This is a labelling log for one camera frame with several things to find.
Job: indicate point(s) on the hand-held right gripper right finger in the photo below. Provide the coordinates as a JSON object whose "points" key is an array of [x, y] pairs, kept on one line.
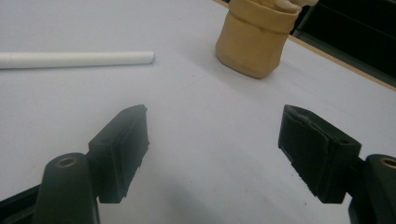
{"points": [[317, 152]]}

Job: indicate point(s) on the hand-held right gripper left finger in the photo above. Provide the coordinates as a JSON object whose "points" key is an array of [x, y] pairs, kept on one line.
{"points": [[120, 149]]}

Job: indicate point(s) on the white foam stick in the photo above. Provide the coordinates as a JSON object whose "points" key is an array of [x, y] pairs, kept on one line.
{"points": [[74, 59]]}

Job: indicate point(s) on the tan fabric pouch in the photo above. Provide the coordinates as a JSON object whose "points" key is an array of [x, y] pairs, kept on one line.
{"points": [[253, 40]]}

